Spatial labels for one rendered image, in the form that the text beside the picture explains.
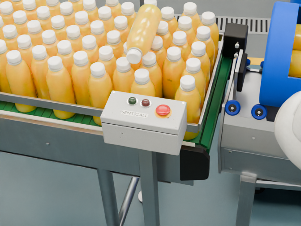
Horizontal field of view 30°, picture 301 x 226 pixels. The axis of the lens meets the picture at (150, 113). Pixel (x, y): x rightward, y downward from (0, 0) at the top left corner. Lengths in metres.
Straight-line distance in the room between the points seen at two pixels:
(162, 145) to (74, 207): 1.23
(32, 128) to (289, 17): 0.81
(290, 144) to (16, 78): 0.83
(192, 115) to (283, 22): 0.34
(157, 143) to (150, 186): 0.24
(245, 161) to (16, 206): 1.26
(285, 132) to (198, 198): 1.46
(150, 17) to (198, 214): 1.18
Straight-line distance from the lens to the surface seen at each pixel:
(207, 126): 1.64
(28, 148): 1.82
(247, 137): 1.65
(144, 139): 1.42
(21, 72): 1.64
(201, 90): 1.57
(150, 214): 1.74
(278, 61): 1.45
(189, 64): 1.53
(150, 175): 1.58
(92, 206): 2.59
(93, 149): 1.70
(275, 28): 1.47
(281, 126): 1.16
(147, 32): 1.54
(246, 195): 1.93
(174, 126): 1.37
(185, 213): 2.54
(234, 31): 1.81
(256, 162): 1.76
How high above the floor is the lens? 2.10
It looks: 46 degrees down
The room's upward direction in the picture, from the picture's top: 4 degrees counter-clockwise
